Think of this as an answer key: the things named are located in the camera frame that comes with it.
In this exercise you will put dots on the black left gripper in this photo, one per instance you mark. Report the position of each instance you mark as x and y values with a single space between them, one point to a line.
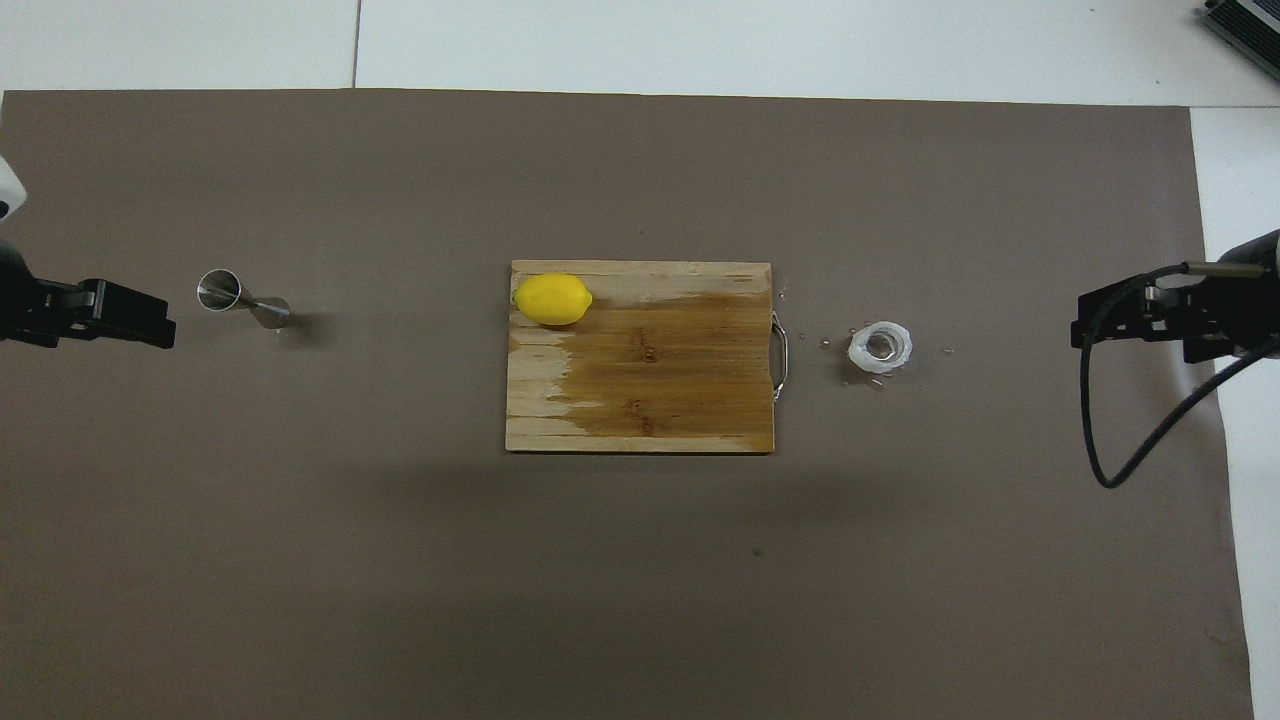
18 295

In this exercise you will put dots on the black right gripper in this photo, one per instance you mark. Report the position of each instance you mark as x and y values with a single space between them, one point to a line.
1240 300

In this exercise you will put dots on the steel double jigger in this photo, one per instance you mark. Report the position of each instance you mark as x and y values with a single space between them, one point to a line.
218 290

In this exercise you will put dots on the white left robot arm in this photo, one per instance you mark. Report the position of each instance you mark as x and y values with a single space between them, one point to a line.
8 185

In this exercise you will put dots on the grey ribbed device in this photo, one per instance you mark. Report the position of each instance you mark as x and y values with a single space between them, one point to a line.
1250 25

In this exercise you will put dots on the brown table mat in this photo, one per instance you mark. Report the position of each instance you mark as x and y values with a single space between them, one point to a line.
400 560

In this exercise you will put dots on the yellow lemon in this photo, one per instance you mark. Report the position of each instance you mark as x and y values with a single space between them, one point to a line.
552 300

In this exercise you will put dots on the wooden cutting board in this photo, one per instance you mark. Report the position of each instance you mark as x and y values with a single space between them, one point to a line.
650 385

